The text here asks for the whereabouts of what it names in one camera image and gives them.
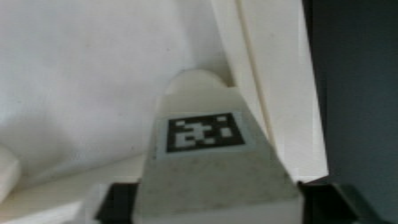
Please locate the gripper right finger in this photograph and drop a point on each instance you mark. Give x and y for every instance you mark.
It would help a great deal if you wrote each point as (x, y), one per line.
(336, 206)

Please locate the white leg with tag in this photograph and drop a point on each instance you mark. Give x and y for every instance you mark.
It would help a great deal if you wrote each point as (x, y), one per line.
(213, 181)

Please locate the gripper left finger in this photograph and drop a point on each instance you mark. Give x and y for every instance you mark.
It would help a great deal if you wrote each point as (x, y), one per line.
(117, 205)

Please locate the white square table top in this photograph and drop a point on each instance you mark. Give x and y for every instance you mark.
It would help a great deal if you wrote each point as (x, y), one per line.
(91, 54)

